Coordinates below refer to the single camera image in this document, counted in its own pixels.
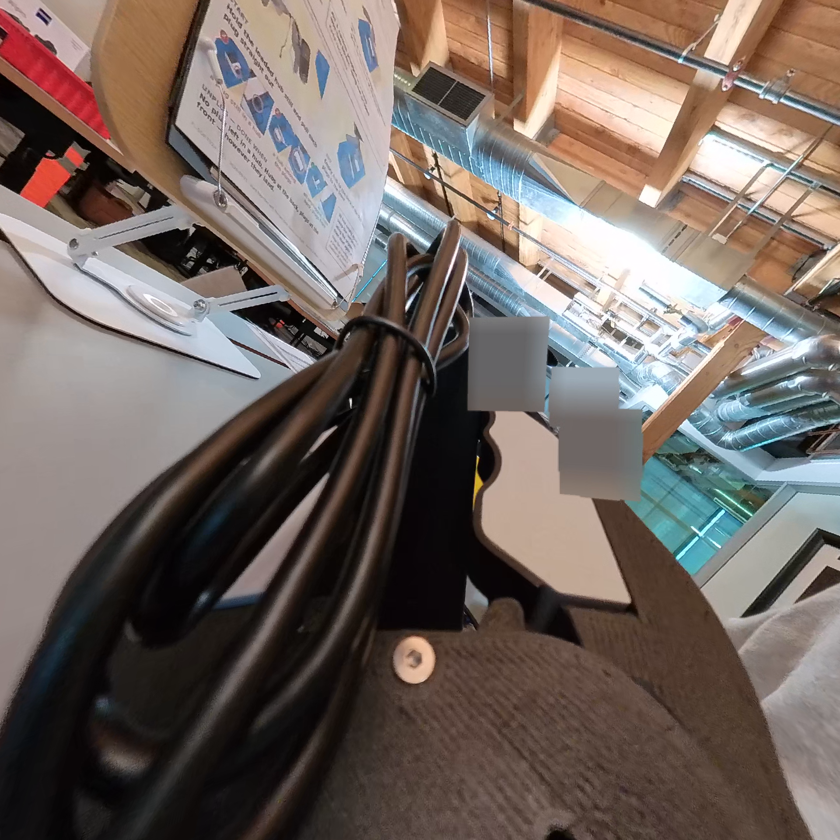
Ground white paper sheet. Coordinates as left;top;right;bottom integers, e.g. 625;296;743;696
249;322;319;376

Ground silver duct with vent grille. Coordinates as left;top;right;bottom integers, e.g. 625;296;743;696
390;62;592;224

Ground black cable tie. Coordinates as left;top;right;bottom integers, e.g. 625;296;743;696
336;316;439;396

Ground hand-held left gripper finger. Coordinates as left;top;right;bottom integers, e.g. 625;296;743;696
472;412;643;611

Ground person's grey clothing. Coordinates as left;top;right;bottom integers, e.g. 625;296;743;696
722;577;840;840

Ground red bin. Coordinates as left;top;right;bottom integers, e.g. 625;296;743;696
0;10;111;140

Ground orange object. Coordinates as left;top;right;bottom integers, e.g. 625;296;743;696
20;156;68;199

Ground silver ventilation duct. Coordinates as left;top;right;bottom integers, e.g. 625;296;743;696
715;276;840;349
377;180;624;395

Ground black cable bundle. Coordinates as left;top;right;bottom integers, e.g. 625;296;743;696
0;220;470;840

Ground white box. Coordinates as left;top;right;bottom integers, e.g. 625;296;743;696
29;5;91;74

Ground insulated silver pipes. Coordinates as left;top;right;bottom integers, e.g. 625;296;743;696
676;335;840;454

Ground white desk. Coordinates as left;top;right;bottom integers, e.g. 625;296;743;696
0;187;368;716

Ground printed instruction sheet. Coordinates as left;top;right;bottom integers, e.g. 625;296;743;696
172;0;403;299

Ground grey metal pipe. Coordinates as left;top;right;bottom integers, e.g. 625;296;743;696
525;0;840;129

